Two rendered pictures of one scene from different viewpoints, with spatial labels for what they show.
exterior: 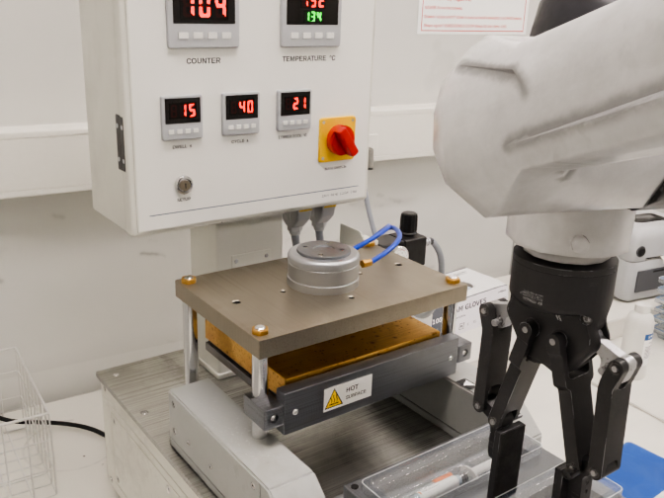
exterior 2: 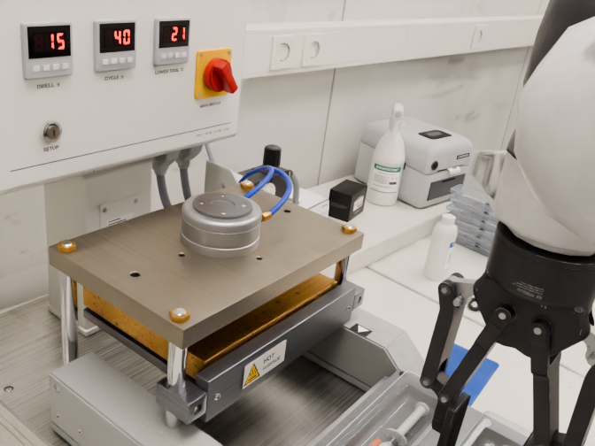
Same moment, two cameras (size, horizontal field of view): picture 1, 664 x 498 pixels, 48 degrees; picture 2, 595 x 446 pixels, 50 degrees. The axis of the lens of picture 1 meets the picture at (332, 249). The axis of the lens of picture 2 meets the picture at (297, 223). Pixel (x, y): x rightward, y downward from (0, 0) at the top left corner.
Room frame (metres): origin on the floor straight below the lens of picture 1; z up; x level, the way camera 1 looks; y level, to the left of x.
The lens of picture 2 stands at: (0.20, 0.12, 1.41)
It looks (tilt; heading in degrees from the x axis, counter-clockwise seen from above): 25 degrees down; 341
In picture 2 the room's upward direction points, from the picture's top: 8 degrees clockwise
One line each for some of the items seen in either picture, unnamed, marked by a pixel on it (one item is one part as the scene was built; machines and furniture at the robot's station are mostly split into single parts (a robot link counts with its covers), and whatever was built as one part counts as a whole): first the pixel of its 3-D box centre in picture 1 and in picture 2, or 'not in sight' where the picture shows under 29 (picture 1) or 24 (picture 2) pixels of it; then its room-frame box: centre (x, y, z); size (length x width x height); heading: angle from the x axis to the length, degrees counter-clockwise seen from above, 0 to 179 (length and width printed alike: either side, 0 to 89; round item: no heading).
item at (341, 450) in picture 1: (301, 413); (187, 368); (0.79, 0.03, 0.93); 0.46 x 0.35 x 0.01; 37
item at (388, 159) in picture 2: not in sight; (389, 154); (1.56, -0.56, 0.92); 0.09 x 0.08 x 0.25; 157
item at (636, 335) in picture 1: (636, 339); (441, 246); (1.26, -0.57, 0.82); 0.05 x 0.05 x 0.14
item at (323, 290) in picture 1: (320, 290); (210, 244); (0.80, 0.01, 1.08); 0.31 x 0.24 x 0.13; 127
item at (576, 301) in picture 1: (557, 307); (535, 291); (0.52, -0.17, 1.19); 0.08 x 0.08 x 0.09
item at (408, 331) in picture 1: (328, 316); (222, 273); (0.76, 0.00, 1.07); 0.22 x 0.17 x 0.10; 127
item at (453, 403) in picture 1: (451, 392); (336, 334); (0.78, -0.15, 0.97); 0.26 x 0.05 x 0.07; 37
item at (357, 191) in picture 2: not in sight; (347, 200); (1.48, -0.44, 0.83); 0.09 x 0.06 x 0.07; 135
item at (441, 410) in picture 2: (492, 426); (436, 398); (0.56, -0.14, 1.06); 0.03 x 0.01 x 0.05; 37
